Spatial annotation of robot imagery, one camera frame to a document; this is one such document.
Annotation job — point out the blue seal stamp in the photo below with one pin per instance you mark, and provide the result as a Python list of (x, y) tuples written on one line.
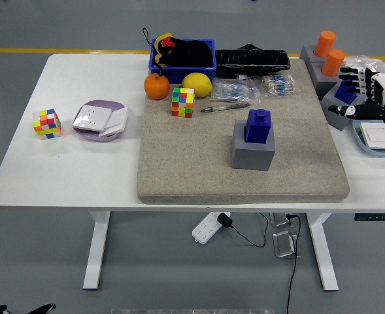
[(259, 129), (344, 93)]

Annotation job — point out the grey square seal holder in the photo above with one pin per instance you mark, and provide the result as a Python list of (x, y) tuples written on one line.
[(337, 122), (252, 158)]

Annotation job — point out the orange cylinder seal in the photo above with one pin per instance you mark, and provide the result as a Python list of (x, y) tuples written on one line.
[(324, 42), (332, 63)]

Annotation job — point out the grey round-hole seal holder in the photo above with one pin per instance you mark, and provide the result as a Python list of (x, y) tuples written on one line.
[(324, 84), (306, 55)]

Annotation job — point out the clear bag of resistors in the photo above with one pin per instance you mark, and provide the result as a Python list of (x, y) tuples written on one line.
[(277, 85), (234, 91)]

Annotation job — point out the white table leg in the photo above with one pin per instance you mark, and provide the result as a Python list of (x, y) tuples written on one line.
[(95, 255), (323, 255)]

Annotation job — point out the table height control panel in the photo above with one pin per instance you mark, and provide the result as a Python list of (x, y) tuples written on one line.
[(375, 217)]

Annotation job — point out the black keyboard in plastic wrap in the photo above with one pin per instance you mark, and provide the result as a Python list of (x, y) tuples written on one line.
[(252, 60)]

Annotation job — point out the grey ballpoint pen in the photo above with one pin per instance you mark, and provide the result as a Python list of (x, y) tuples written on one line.
[(228, 107)]

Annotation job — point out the yellow lemon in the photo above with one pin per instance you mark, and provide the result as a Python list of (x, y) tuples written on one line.
[(197, 84)]

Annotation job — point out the colourful puzzle cube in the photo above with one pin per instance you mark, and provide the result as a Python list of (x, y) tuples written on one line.
[(47, 124), (183, 103)]

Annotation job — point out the black fabric pouch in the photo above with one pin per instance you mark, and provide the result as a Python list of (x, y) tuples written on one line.
[(195, 54)]

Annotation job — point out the black power adapter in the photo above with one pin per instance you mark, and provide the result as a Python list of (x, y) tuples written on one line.
[(225, 220)]

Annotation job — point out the grey-brown mat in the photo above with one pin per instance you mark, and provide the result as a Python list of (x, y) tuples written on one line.
[(185, 157)]

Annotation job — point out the blue plastic bin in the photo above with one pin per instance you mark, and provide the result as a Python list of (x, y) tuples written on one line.
[(176, 73)]

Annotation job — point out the white socket panel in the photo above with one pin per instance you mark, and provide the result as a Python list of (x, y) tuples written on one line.
[(92, 118)]

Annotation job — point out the white power strip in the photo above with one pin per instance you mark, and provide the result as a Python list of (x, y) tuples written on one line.
[(205, 229)]

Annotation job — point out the purple plate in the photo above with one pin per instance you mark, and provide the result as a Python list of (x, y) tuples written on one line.
[(97, 104)]

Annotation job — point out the orange fruit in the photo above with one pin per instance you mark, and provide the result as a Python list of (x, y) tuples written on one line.
[(157, 86)]

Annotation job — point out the white switch panel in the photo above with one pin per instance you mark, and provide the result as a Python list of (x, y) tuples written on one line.
[(380, 135), (118, 119)]

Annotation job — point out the metal bracket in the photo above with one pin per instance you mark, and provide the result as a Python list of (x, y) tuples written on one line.
[(278, 219), (283, 245)]

